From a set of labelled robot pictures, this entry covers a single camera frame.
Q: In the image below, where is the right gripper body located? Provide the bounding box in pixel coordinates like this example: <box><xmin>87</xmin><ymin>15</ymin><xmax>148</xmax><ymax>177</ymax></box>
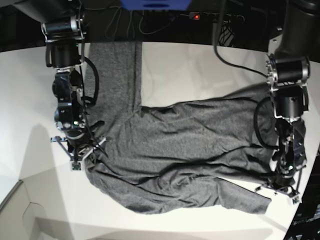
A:
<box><xmin>52</xmin><ymin>67</ymin><xmax>87</xmax><ymax>147</ymax></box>

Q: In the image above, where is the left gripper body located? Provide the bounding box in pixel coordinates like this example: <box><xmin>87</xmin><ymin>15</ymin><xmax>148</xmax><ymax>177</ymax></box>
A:
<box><xmin>271</xmin><ymin>118</ymin><xmax>307</xmax><ymax>187</ymax></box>

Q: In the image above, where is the grey t-shirt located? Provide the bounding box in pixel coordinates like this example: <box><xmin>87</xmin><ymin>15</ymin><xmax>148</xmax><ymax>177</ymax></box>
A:
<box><xmin>84</xmin><ymin>42</ymin><xmax>273</xmax><ymax>215</ymax></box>

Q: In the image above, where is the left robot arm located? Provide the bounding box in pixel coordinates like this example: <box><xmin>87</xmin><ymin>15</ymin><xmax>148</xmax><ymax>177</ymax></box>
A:
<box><xmin>266</xmin><ymin>0</ymin><xmax>320</xmax><ymax>190</ymax></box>

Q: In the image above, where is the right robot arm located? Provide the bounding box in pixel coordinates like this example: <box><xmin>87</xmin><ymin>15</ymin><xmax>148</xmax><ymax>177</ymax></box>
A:
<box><xmin>12</xmin><ymin>0</ymin><xmax>88</xmax><ymax>147</ymax></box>

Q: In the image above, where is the grey cardboard box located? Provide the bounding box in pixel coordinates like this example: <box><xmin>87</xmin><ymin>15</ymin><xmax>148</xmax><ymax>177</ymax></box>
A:
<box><xmin>0</xmin><ymin>180</ymin><xmax>74</xmax><ymax>240</ymax></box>

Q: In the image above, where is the blue box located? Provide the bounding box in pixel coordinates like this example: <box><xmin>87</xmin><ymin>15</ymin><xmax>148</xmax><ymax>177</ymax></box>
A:
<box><xmin>120</xmin><ymin>0</ymin><xmax>192</xmax><ymax>11</ymax></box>

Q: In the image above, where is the black power strip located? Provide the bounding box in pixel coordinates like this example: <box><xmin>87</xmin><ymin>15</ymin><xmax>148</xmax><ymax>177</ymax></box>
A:
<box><xmin>187</xmin><ymin>11</ymin><xmax>245</xmax><ymax>24</ymax></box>

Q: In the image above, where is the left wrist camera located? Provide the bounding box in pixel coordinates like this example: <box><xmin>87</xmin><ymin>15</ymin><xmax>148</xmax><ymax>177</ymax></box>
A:
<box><xmin>291</xmin><ymin>194</ymin><xmax>301</xmax><ymax>205</ymax></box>

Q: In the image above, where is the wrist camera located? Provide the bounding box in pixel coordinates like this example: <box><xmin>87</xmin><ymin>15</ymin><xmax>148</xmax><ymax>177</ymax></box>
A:
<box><xmin>71</xmin><ymin>161</ymin><xmax>82</xmax><ymax>171</ymax></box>
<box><xmin>291</xmin><ymin>194</ymin><xmax>301</xmax><ymax>205</ymax></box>

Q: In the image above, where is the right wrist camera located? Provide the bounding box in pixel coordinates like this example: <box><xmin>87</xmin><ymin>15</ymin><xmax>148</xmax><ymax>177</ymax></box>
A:
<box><xmin>71</xmin><ymin>161</ymin><xmax>82</xmax><ymax>171</ymax></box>

